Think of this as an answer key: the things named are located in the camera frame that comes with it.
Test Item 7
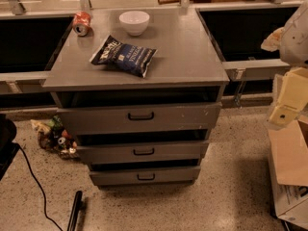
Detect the grey middle drawer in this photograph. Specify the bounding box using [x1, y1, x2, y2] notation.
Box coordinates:
[77, 141, 209, 165]

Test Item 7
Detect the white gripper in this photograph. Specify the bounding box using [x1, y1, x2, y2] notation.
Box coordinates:
[269, 67, 308, 127]

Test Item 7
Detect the orange soda can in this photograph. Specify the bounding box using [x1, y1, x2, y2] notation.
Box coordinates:
[73, 12, 90, 37]

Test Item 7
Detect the white bowl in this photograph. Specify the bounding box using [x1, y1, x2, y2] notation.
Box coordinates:
[119, 11, 150, 36]

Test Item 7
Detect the black cable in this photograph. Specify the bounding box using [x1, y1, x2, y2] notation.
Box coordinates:
[18, 144, 64, 231]

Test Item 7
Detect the cardboard box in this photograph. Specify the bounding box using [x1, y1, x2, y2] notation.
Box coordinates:
[269, 115, 308, 229]

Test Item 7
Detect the left grey bin frame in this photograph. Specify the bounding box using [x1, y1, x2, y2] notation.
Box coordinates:
[0, 13, 73, 109]

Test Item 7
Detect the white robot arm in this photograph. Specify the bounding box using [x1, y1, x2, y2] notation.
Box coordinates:
[261, 0, 308, 127]

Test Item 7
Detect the grey bin frame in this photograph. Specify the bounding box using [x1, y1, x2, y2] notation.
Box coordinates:
[197, 4, 299, 104]
[0, 13, 73, 109]

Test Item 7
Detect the brown wooden stick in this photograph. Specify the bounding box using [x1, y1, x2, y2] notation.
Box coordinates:
[157, 0, 211, 5]

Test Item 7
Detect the right grey bin frame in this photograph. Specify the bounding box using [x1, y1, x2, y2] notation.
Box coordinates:
[197, 4, 299, 104]

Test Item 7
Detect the black bar on floor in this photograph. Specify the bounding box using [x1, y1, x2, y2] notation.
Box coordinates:
[66, 191, 83, 231]

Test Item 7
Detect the grey drawer cabinet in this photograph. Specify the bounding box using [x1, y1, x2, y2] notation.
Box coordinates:
[41, 7, 231, 190]

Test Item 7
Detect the blue chip bag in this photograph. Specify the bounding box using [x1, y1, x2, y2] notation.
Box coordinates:
[90, 36, 157, 78]

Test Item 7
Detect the black equipment at left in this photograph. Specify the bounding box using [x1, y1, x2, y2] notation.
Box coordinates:
[0, 114, 19, 181]

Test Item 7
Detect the grey top drawer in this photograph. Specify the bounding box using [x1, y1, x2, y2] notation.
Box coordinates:
[58, 103, 221, 136]

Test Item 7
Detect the grey bottom drawer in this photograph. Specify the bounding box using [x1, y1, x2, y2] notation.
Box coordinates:
[90, 166, 200, 186]

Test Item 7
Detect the grey drawer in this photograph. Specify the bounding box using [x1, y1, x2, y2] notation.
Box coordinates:
[90, 166, 200, 186]
[58, 103, 221, 136]
[77, 141, 209, 165]

